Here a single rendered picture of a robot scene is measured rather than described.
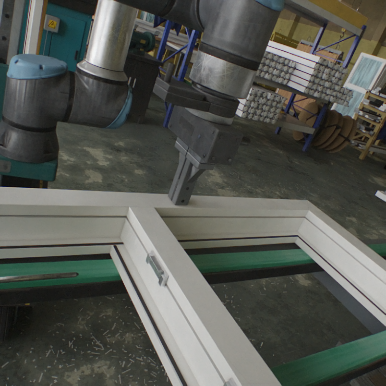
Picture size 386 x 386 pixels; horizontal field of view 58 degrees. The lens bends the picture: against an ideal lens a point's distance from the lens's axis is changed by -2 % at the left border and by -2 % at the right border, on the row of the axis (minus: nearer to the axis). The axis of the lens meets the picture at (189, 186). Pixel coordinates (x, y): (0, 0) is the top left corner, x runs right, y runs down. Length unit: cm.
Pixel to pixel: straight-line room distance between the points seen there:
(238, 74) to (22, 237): 36
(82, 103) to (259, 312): 143
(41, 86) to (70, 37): 307
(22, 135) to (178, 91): 67
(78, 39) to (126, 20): 305
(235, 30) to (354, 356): 48
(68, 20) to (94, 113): 303
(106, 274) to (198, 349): 18
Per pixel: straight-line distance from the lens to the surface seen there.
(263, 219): 72
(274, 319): 205
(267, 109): 476
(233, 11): 50
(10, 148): 109
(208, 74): 50
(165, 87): 49
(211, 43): 51
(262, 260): 68
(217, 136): 49
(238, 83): 50
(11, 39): 122
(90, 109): 107
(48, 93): 105
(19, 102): 106
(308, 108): 671
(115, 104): 109
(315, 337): 211
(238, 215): 67
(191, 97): 49
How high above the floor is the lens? 120
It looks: 23 degrees down
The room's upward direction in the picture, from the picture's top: 20 degrees clockwise
